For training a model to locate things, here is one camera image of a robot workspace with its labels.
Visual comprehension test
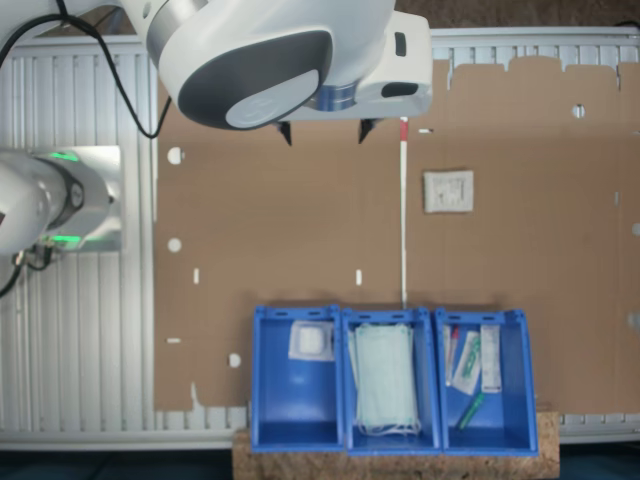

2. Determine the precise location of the white printed gauze packet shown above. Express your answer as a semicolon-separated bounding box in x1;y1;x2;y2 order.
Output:
423;169;475;215

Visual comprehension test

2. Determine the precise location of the clear-wrapped white cotton packet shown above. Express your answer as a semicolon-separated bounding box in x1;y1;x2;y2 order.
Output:
288;319;335;361

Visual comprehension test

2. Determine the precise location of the blue bin with cotton packet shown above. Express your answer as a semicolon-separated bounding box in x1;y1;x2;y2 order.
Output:
249;304;347;454

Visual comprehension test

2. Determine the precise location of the slim packet with red tip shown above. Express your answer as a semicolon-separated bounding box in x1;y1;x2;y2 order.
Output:
443;324;461;387

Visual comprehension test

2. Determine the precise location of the stack of white face masks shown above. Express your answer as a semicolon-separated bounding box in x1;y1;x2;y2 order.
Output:
348;322;422;436

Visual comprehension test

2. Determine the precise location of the white packet with green print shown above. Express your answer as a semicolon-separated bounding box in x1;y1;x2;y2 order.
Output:
452;329;482;396

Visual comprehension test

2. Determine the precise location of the blue bin with masks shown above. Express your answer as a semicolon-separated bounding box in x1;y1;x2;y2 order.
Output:
340;307;444;456

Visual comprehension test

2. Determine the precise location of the long white flat packet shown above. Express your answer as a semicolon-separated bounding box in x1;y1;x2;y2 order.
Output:
480;324;503;395

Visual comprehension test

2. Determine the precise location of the blue bin with syringe packets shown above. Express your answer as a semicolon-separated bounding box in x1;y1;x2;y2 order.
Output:
433;307;541;456

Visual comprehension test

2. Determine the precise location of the green capped syringe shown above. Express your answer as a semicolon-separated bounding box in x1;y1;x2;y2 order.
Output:
457;392;487;431

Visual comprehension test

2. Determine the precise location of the cork board block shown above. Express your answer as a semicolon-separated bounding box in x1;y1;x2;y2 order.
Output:
231;409;561;480

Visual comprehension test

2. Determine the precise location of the black camera cable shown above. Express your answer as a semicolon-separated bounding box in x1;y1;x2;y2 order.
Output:
0;0;174;140

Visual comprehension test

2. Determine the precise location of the black base cable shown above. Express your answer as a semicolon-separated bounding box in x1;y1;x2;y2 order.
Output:
0;239;56;299

